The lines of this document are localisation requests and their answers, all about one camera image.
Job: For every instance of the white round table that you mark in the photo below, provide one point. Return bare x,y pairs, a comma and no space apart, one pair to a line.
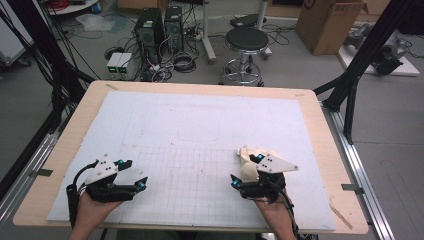
73,8

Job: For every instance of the person's left hand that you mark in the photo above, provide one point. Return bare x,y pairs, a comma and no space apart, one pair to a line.
93,211

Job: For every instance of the white cart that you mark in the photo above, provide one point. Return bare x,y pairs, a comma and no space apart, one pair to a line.
10,40

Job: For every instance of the grey tape strip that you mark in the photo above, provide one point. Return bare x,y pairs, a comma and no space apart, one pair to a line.
352,188
41,172

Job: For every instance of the slim black computer tower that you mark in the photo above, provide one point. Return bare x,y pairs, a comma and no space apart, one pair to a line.
173,30

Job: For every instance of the large black computer tower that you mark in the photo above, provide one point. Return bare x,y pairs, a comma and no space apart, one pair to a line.
148,30

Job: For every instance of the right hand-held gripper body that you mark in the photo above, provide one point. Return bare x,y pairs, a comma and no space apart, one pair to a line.
275,165

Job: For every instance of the black round stool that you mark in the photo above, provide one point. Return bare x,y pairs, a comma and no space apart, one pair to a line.
246,38

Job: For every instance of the aluminium rail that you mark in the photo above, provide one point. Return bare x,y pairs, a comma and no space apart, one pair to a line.
36,160
349,156

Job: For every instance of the brown cardboard box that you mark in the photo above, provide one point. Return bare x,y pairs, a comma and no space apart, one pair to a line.
326,26

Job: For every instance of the flat black case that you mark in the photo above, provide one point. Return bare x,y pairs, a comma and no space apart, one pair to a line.
245,20

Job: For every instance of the white desk leg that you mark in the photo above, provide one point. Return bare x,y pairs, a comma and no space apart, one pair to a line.
205,26
261,13

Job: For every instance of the thin wooden stick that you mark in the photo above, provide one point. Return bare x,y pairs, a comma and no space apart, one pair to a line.
340,216

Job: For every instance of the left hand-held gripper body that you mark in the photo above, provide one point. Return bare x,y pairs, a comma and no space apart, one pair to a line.
100,170

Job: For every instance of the white power supply box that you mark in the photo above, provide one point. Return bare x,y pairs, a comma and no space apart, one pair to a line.
112,61
126,61

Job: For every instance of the grey and black machine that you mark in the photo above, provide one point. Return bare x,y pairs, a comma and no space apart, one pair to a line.
386,60

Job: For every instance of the white base board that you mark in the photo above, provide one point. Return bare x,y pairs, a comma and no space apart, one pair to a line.
406,69

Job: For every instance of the white foam mat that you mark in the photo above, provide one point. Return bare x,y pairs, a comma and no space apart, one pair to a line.
200,113

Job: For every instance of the black metal frame stand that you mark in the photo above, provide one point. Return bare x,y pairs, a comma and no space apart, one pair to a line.
364,56
50,46

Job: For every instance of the clear plastic bag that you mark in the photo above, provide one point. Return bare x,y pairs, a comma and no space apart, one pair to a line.
91,22

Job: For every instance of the person's right hand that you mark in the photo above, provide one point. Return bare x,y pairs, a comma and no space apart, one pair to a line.
273,213

